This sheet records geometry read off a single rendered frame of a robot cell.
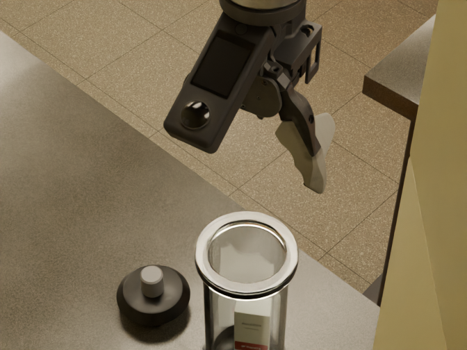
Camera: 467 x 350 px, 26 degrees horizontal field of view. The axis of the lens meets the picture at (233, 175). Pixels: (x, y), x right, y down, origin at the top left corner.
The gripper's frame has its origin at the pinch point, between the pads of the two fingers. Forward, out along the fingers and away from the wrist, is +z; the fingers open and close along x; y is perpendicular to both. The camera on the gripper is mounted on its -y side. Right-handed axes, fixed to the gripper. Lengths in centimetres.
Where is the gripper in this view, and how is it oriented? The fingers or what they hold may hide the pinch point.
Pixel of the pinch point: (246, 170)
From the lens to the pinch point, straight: 95.7
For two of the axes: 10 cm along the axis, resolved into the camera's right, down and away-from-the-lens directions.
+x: -8.7, -3.6, 3.2
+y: 4.8, -6.4, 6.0
